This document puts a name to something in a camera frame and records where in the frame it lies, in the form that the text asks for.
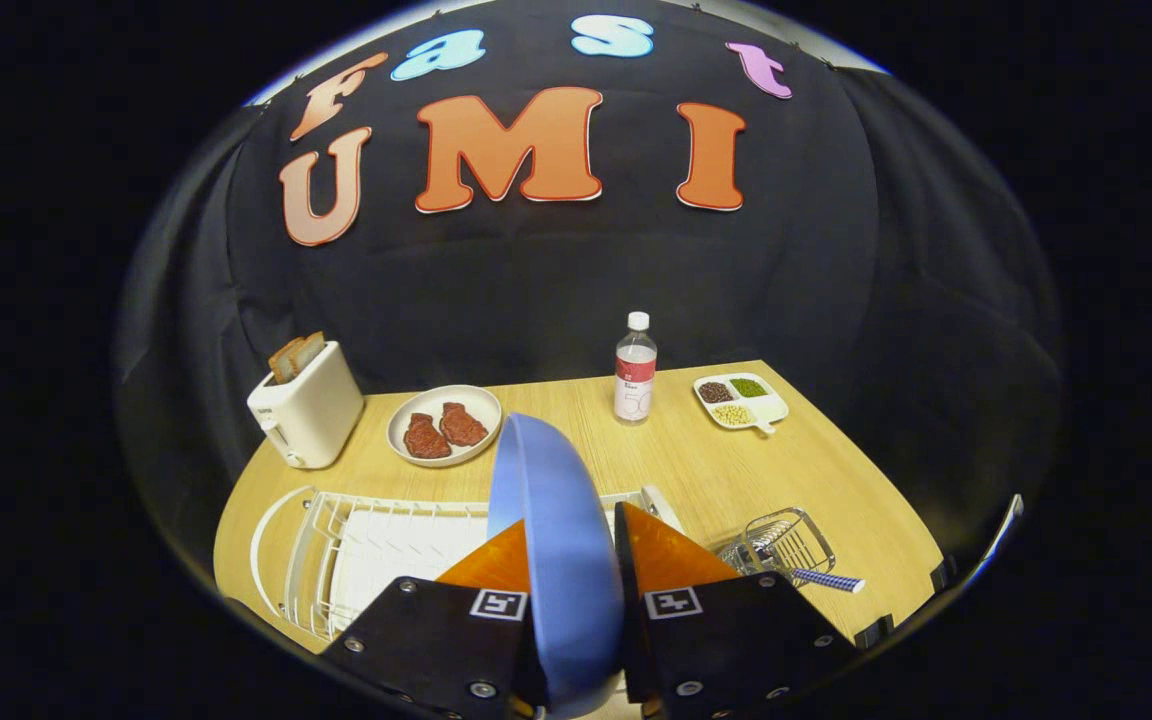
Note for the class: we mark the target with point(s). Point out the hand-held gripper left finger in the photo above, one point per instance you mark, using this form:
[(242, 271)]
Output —
[(436, 640)]

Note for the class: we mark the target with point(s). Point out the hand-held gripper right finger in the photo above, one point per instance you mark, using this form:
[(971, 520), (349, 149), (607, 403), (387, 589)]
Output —
[(726, 640)]

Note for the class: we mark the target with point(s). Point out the blue plate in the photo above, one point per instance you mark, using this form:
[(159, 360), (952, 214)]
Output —
[(561, 560)]

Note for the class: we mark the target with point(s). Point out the white divided dish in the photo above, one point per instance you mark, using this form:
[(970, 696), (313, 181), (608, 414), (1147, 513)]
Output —
[(772, 408)]

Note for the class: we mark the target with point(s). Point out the round white meat dish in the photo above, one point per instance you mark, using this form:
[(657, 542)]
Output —
[(481, 405)]

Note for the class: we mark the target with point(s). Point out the black table clamp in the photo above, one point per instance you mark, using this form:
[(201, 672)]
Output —
[(944, 574), (873, 632)]

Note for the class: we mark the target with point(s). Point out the red meat piece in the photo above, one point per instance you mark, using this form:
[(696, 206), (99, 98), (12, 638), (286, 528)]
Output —
[(426, 437), (462, 425)]

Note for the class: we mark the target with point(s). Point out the pile of yellow beans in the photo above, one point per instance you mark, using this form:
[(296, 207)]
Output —
[(733, 414)]

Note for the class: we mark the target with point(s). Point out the pile of brown beans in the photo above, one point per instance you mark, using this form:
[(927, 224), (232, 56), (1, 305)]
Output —
[(715, 392)]

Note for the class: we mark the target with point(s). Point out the pile of green beans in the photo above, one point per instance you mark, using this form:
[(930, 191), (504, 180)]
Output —
[(748, 387)]

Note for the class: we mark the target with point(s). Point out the clear bottle with red label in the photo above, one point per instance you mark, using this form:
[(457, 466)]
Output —
[(634, 395)]

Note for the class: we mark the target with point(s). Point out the white toaster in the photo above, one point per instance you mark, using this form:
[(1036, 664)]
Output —
[(311, 410)]

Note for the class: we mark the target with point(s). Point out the toast bread slice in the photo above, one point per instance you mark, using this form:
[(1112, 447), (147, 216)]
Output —
[(308, 352), (284, 362)]

